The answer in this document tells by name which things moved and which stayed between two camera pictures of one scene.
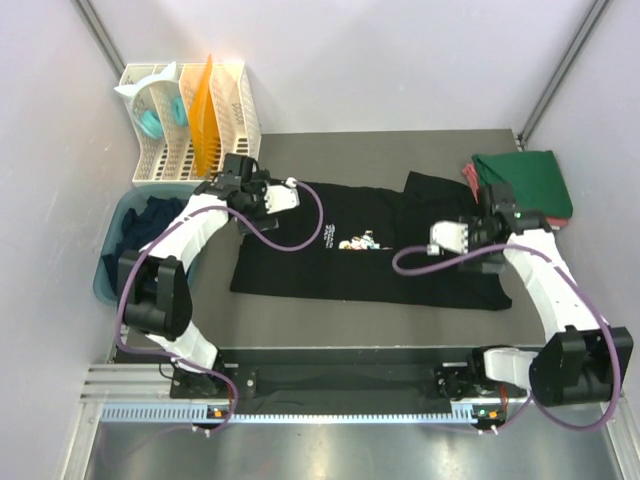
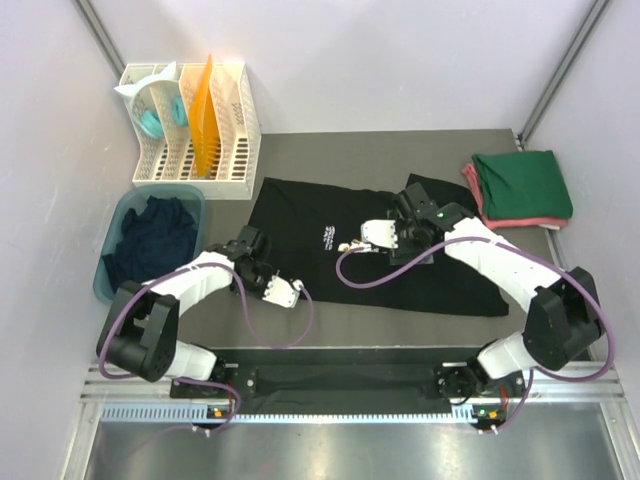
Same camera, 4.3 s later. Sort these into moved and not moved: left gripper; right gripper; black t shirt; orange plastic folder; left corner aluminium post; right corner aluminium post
Moved: left gripper; right gripper
Not moved: left corner aluminium post; black t shirt; orange plastic folder; right corner aluminium post
